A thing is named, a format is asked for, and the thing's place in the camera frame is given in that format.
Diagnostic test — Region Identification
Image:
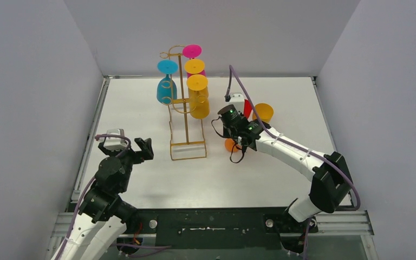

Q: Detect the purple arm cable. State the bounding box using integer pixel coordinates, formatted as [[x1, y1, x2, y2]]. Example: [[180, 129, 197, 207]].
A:
[[54, 133, 173, 260], [224, 64, 362, 212]]

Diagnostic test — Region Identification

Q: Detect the gold wire glass rack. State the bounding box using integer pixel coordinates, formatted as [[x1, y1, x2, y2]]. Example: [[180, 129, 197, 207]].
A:
[[160, 45, 207, 161]]

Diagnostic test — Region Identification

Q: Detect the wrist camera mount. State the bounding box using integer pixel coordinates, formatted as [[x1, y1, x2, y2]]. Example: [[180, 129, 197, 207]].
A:
[[225, 92, 245, 115], [100, 128, 127, 151]]

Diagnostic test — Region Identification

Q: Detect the yellow wine glass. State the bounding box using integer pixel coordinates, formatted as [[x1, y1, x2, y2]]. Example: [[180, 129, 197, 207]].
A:
[[184, 58, 205, 75], [254, 103, 274, 123], [186, 74, 210, 119]]

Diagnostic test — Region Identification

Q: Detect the red wine glass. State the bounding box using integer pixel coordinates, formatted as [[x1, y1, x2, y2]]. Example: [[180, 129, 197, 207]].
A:
[[243, 99, 252, 119]]

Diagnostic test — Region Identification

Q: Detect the magenta wine glass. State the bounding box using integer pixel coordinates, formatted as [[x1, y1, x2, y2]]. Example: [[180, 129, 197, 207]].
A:
[[182, 44, 206, 77]]

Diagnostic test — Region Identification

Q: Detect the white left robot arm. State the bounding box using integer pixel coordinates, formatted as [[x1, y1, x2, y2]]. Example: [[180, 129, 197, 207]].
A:
[[52, 134, 154, 259]]

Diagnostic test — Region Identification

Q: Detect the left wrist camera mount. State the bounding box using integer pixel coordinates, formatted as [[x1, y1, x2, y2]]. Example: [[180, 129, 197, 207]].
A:
[[100, 128, 127, 151]]

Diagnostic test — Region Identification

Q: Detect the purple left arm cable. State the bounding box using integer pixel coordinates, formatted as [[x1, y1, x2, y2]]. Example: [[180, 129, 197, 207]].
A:
[[54, 133, 173, 260]]

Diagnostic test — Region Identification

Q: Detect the blue wine glass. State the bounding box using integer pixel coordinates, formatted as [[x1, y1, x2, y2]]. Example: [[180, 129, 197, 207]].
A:
[[157, 60, 179, 105]]

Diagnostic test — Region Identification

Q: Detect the orange wine glass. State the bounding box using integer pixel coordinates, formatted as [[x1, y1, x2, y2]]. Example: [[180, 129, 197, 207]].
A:
[[224, 139, 242, 153]]

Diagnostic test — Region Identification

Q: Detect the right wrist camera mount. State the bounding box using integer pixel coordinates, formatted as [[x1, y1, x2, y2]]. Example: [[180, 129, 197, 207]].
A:
[[225, 92, 245, 115]]

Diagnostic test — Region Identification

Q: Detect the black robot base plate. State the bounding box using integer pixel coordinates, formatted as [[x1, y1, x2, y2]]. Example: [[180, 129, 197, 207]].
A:
[[113, 207, 318, 254]]

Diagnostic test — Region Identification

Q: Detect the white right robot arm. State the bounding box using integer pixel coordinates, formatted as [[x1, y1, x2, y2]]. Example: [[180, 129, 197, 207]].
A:
[[218, 105, 353, 232]]

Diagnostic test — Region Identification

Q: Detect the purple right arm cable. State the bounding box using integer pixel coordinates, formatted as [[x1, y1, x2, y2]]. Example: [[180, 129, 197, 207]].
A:
[[224, 64, 362, 212]]

